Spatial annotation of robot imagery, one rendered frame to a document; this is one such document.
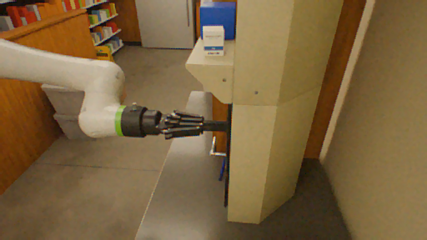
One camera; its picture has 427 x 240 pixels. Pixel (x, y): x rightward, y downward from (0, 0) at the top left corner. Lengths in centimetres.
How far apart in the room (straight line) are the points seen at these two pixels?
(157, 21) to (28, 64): 505
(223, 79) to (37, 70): 51
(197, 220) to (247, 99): 51
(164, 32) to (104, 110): 510
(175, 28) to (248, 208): 511
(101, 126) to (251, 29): 48
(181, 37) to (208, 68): 517
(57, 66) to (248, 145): 57
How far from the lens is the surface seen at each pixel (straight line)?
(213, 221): 96
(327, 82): 107
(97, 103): 79
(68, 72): 83
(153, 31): 589
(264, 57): 59
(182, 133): 71
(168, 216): 99
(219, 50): 66
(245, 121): 67
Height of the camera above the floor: 172
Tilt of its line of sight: 34 degrees down
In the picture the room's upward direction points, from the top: straight up
